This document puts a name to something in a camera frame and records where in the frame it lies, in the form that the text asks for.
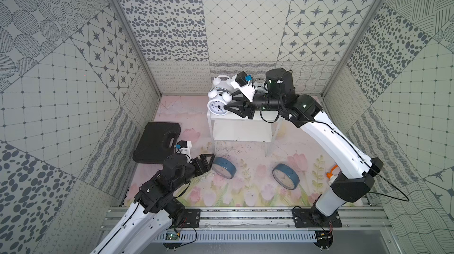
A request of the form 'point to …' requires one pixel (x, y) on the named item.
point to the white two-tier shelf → (232, 127)
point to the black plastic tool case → (158, 141)
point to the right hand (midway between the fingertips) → (229, 102)
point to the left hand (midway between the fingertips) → (213, 160)
